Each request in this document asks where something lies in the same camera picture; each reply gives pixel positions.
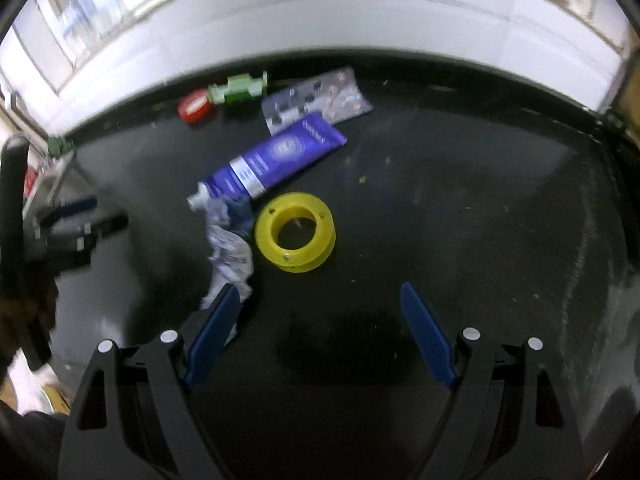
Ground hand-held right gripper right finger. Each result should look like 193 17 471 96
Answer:
400 281 587 480

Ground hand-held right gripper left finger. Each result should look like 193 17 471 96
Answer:
57 282 242 480

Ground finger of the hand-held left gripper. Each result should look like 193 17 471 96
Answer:
36 196 99 227
47 212 129 248

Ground long white wrapper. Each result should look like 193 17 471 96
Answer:
200 196 256 311

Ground stainless steel sink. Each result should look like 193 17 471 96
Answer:
22 152 81 221

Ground black curved bar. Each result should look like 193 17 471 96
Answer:
0 135 53 372

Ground green cloth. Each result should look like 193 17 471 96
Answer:
46 134 76 157

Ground yellow plastic spool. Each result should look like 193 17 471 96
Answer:
254 191 337 273

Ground white plastic bag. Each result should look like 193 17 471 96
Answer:
9 352 68 413

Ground red round lid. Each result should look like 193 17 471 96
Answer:
177 89 213 124

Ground purple squeeze tube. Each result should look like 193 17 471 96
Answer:
187 113 349 211

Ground light green plastic piece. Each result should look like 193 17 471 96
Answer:
207 71 269 106

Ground window with metal grille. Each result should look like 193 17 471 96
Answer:
37 0 206 78

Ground silver pill blister pack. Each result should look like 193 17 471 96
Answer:
261 66 374 136

